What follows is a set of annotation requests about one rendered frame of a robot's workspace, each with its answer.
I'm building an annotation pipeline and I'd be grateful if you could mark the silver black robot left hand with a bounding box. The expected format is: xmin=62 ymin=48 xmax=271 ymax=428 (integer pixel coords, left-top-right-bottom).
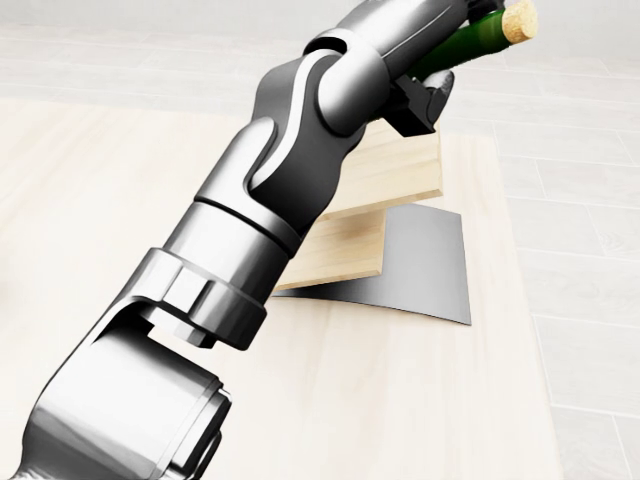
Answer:
xmin=335 ymin=0 xmax=501 ymax=139

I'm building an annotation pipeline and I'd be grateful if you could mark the green wine bottle with cork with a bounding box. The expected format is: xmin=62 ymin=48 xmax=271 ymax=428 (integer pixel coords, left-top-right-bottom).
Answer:
xmin=407 ymin=0 xmax=539 ymax=82

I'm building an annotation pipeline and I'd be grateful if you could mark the wooden wine rack, metal base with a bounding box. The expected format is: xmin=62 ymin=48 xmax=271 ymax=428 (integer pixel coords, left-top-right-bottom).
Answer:
xmin=272 ymin=118 xmax=474 ymax=328

